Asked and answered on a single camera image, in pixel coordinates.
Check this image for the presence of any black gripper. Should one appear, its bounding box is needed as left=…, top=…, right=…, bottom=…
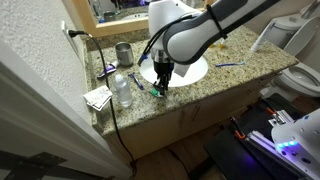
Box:
left=153, top=62, right=174, bottom=95

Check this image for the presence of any green white contact lens case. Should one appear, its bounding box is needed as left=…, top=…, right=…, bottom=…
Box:
left=151, top=88, right=164, bottom=98

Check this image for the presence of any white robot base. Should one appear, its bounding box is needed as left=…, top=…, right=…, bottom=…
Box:
left=271, top=109, right=320, bottom=180

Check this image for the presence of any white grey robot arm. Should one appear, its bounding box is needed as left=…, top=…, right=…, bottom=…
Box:
left=140, top=0, right=280, bottom=96

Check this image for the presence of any blue razor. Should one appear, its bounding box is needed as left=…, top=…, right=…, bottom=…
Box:
left=128, top=73, right=144, bottom=90

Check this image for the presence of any white sink basin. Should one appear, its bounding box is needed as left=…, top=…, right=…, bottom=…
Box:
left=139, top=57, right=208, bottom=87

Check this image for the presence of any clear plastic bottle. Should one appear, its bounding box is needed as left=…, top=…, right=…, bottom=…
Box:
left=114, top=74, right=133, bottom=108

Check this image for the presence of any grey metal cup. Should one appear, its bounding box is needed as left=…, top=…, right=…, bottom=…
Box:
left=115, top=42, right=134, bottom=66

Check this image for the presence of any purple toothpaste tube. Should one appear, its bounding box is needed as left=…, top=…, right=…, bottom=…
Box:
left=98, top=61, right=119, bottom=78

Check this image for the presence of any white paper packet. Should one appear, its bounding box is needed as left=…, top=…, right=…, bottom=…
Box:
left=83, top=85, right=112, bottom=111

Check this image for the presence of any wooden vanity cabinet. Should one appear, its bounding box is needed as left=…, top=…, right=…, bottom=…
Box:
left=101, top=74, right=272, bottom=162

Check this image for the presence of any blue toothbrush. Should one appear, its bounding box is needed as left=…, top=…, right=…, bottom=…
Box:
left=215, top=61, right=246, bottom=67

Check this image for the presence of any wood framed mirror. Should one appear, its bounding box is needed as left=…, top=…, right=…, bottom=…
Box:
left=70, top=0, right=215, bottom=38

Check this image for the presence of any large white tube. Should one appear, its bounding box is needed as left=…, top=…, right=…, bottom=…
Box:
left=250, top=21, right=276, bottom=52

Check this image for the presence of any black robot cart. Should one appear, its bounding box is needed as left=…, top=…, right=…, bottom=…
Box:
left=189, top=94, right=304, bottom=180

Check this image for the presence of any white door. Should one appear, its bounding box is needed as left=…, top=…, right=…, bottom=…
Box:
left=0, top=42, right=131, bottom=180

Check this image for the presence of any white toilet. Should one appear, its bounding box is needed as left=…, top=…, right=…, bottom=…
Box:
left=260, top=13, right=320, bottom=101

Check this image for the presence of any black power cable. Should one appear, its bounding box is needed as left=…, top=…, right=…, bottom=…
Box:
left=67, top=29, right=138, bottom=178

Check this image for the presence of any white wall outlet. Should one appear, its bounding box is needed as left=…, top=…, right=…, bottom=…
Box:
left=61, top=20, right=80, bottom=58

